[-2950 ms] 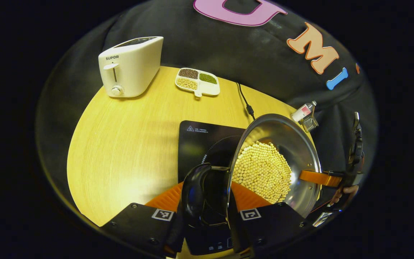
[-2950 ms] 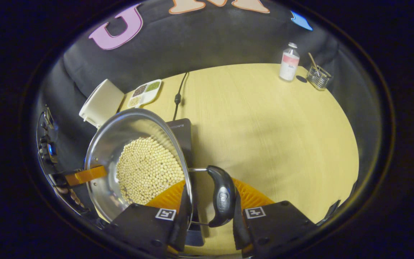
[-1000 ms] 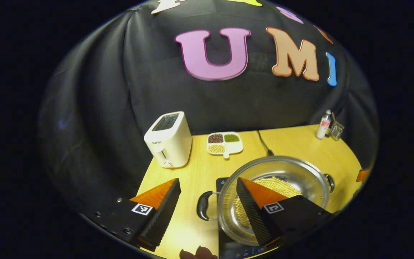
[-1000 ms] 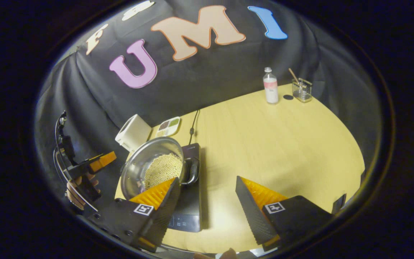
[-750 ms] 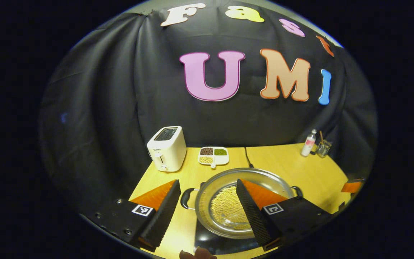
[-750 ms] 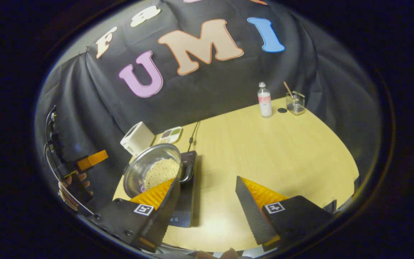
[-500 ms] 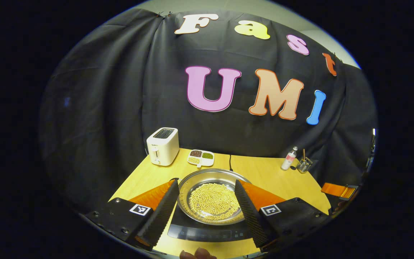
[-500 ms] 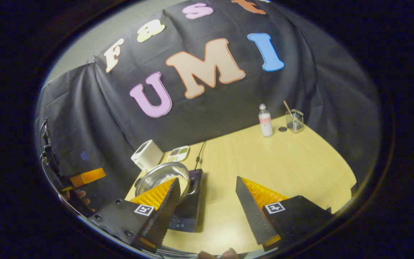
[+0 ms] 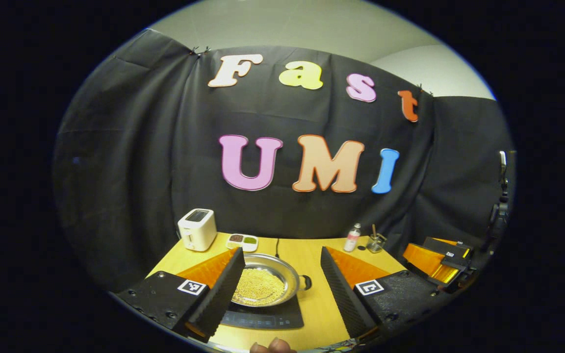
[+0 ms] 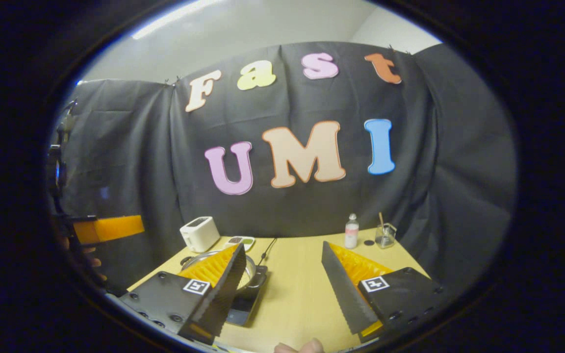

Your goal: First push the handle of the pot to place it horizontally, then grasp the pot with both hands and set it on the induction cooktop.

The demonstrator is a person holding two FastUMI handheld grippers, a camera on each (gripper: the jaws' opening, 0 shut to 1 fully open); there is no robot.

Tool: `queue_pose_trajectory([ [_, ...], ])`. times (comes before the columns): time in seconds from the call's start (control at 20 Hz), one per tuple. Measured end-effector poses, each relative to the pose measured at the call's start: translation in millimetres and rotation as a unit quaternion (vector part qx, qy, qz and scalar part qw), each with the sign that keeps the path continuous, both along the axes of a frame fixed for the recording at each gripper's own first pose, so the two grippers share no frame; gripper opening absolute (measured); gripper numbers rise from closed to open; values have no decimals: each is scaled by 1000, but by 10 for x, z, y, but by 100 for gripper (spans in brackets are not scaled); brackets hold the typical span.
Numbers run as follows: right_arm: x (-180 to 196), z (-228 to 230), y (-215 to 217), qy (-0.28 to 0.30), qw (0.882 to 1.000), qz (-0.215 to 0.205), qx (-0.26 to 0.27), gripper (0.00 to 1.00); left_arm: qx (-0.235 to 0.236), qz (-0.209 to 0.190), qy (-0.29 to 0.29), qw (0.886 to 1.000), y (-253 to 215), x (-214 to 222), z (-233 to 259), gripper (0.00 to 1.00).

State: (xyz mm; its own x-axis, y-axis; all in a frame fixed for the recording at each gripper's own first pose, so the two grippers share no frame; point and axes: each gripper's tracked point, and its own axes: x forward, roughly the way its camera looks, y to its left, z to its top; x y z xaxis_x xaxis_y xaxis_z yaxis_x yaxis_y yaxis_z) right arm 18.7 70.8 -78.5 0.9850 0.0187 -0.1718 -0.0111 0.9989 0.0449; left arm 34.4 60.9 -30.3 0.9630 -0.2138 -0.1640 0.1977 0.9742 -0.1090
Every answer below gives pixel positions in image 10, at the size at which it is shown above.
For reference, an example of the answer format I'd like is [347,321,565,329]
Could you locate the black induction cooktop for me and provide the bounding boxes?
[225,265,269,327]

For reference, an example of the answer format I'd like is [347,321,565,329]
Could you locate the steel pot with black handle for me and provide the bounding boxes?
[180,249,269,295]

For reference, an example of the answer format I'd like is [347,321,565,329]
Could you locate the clear bottle with pink label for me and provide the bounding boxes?
[344,213,360,250]

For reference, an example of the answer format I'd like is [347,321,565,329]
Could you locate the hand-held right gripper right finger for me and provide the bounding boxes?
[321,240,446,344]

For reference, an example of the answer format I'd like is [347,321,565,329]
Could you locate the black power cable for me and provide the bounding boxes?
[258,238,278,267]

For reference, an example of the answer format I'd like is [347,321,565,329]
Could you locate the white toaster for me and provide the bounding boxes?
[180,216,221,253]

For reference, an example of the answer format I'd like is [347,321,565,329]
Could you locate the black backdrop cloth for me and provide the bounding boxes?
[50,42,517,295]

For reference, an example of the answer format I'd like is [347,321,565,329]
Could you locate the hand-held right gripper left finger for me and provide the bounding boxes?
[118,243,248,346]

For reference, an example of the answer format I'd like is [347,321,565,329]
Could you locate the clear wire utensil holder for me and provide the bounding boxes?
[375,223,398,250]

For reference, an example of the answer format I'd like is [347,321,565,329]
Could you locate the white divided dish with beans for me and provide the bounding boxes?
[224,236,256,252]

